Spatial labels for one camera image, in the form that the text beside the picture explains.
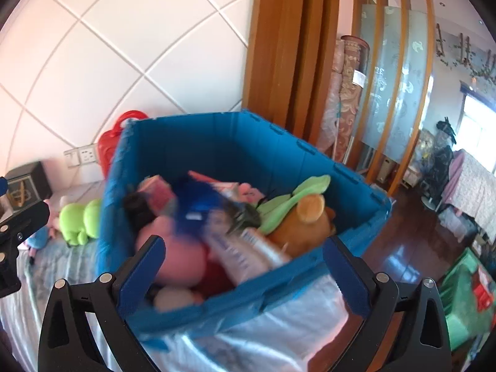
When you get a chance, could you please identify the brown bear plush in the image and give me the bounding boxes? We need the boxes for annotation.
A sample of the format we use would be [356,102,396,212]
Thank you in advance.
[267,194,337,258]

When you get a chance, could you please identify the pink pig plush blue clothes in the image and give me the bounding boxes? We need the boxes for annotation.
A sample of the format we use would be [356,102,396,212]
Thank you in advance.
[25,199,63,256]

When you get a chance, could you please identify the blue plastic crate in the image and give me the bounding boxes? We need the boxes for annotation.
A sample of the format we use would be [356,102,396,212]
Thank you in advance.
[96,112,392,351]

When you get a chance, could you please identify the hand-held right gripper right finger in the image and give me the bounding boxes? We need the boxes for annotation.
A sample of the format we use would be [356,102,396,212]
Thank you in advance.
[323,236,452,372]

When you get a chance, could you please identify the pink plush toy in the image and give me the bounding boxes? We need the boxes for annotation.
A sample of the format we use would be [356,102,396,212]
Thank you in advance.
[135,217,208,287]

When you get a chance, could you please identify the green frog plush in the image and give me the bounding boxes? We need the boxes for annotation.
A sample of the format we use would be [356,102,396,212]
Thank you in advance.
[58,198,103,246]

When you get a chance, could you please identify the window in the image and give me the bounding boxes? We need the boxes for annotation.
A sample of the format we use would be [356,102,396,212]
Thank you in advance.
[461,81,496,156]

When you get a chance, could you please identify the blue fuzzy feather toy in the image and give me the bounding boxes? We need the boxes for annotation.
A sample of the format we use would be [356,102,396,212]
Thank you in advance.
[170,176,231,237]

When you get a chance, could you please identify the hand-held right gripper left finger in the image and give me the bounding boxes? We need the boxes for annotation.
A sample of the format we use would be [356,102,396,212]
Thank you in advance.
[37,234,167,372]

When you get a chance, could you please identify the frosted glass partition screen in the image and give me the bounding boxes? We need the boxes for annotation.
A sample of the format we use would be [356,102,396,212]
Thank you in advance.
[351,0,436,196]

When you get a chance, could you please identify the black bags pile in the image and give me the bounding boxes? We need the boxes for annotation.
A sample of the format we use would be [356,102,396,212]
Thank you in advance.
[420,118,458,202]

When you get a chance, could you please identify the green plush hat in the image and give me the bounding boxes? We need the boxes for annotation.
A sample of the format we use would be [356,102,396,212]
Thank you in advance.
[256,174,332,235]

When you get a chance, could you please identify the white wall socket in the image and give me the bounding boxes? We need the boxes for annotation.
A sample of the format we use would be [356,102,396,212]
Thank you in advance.
[77,144,99,165]

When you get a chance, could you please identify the floral cloth covered table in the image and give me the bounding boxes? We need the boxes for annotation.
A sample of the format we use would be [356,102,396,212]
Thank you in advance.
[442,149,496,241]

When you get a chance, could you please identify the white blue wet wipes pack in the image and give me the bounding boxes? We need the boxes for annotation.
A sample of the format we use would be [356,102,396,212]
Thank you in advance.
[205,217,291,283]

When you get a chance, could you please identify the green floor box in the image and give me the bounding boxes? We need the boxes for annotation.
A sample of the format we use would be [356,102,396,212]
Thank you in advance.
[438,248,496,351]

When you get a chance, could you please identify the rolled patterned carpet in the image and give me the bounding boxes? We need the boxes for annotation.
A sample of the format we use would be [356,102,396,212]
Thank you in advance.
[318,35,370,163]

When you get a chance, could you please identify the red plastic suitcase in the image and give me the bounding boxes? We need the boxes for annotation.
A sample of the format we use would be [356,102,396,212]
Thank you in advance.
[97,110,150,179]

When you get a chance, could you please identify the wooden arch frame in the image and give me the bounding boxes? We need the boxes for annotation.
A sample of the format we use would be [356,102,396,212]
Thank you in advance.
[243,0,342,156]

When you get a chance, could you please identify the vine wall decoration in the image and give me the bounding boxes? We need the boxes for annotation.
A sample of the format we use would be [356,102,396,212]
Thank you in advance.
[436,23,496,82]

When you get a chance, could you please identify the black gift box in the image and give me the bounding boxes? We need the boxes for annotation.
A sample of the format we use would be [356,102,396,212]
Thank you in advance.
[6,162,53,206]

